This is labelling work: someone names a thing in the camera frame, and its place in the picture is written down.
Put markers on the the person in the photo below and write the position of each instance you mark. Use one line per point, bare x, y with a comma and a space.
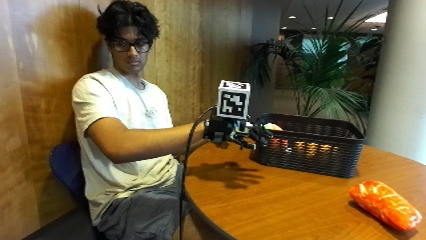
120, 133

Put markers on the pale fruit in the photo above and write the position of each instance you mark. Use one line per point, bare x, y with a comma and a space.
271, 126

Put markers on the blue chair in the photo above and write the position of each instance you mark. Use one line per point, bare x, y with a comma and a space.
66, 168

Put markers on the black-framed glasses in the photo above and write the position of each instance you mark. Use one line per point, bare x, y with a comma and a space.
129, 45

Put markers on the green palm plant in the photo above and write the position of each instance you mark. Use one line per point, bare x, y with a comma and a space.
319, 73

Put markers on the black plastic basket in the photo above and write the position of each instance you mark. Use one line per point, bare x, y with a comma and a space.
310, 146

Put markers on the orange items in basket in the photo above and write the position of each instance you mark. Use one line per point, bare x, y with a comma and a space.
306, 147

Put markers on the orange plastic packet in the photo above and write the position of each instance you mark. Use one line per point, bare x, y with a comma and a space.
385, 204

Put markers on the white round pillar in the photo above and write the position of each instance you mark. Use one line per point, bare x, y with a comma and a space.
401, 76

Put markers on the white marker cube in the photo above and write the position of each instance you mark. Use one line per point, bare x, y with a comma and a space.
233, 99

